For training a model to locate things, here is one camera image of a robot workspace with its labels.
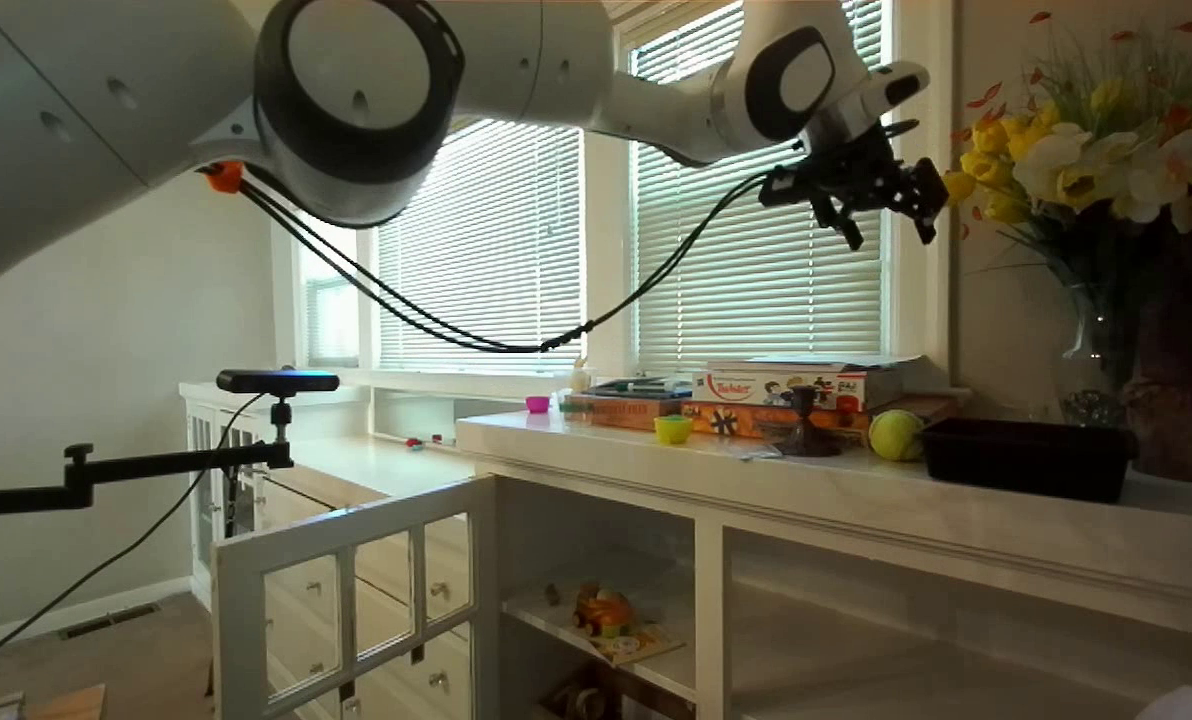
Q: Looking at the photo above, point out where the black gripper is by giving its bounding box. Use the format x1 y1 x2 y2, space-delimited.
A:
755 114 958 257

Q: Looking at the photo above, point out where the green apple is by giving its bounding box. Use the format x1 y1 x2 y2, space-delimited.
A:
866 402 931 467

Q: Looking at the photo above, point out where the brown decorative object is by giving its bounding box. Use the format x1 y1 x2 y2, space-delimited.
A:
1123 219 1192 487

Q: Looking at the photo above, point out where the white window blind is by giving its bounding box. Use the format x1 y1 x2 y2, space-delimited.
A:
372 114 590 362
628 0 897 378

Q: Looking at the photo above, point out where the white board game box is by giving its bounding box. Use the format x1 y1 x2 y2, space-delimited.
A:
686 361 958 416

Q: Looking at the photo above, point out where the yellow and white flower bouquet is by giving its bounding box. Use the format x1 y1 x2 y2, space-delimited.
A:
945 6 1192 293

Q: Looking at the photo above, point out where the small black figurine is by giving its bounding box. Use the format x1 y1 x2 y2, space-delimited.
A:
773 383 848 458

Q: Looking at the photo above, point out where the orange board game box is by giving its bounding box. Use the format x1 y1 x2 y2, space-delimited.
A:
680 395 879 446

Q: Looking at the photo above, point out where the clear glass vase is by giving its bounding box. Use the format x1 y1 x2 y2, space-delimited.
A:
1051 284 1141 433

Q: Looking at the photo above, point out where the black rectangular tray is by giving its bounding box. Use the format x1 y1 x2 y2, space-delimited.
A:
917 416 1146 506

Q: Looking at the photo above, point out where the small yellow cup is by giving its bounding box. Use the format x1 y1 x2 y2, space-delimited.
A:
653 411 700 452

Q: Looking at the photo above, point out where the white shelf cabinet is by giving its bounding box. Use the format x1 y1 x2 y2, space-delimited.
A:
451 406 1192 720

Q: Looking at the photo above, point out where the brown cardboard box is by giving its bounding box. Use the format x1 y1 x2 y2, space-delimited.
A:
575 378 691 436

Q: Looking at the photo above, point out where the orange toy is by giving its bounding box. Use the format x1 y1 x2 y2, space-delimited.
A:
570 584 642 644

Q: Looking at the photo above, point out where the white dresser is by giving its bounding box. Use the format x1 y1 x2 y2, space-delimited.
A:
177 376 497 618

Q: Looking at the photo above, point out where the floor air vent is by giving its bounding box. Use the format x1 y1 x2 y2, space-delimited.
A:
56 600 166 644

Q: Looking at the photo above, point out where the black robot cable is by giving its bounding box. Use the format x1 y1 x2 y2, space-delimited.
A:
224 165 813 361

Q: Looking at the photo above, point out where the black stereo camera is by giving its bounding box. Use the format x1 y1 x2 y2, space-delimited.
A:
212 362 344 401

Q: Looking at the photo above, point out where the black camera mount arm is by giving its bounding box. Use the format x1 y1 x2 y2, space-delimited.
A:
0 392 300 522

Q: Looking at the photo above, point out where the black camera cable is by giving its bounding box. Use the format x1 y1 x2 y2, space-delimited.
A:
0 389 270 679

